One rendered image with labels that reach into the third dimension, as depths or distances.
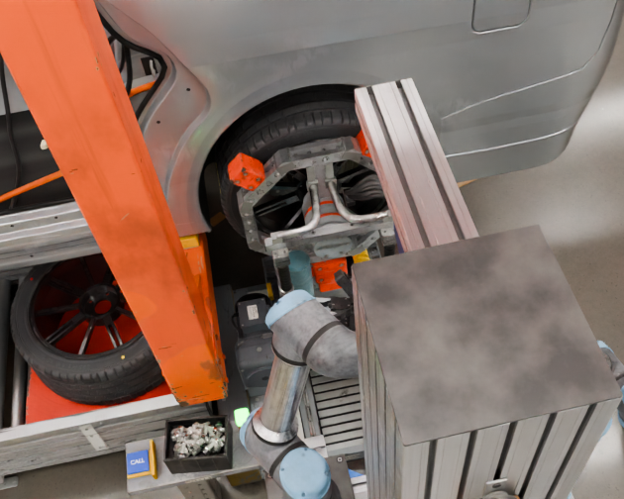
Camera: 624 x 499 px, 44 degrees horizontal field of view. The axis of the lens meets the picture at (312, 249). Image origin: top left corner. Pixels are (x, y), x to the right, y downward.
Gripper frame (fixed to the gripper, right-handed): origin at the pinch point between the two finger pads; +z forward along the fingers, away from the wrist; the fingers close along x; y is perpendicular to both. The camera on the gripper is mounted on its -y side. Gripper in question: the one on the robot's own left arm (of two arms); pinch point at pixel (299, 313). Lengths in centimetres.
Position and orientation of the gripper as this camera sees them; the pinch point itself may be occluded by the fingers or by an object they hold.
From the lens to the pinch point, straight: 199.1
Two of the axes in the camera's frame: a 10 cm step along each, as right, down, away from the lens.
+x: -1.5, -3.4, 9.3
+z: -9.8, 1.6, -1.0
